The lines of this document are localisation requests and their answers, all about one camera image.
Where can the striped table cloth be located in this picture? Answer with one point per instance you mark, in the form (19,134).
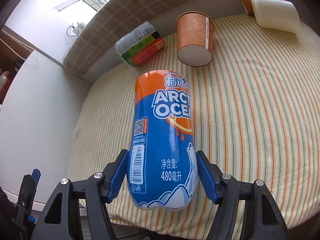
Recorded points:
(255,111)

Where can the blue Arctic Ocean cup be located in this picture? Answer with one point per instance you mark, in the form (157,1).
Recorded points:
(162,169)

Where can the white plastic cup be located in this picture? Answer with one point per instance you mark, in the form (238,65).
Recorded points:
(276,14)

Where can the orange paper cup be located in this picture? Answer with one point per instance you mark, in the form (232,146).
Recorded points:
(195,38)

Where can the white charger with cables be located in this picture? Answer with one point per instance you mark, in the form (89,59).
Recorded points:
(75,30)

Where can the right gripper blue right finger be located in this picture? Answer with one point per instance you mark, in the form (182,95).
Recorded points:
(262,216)

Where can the brown plaid sill cloth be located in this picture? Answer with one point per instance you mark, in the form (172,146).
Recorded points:
(115,19)

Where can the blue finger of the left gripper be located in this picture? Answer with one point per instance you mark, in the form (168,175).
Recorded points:
(36,174)
(23,219)

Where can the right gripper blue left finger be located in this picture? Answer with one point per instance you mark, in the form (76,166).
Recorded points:
(60,218)

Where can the green orange labelled cup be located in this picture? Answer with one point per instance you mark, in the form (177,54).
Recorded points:
(140,44)

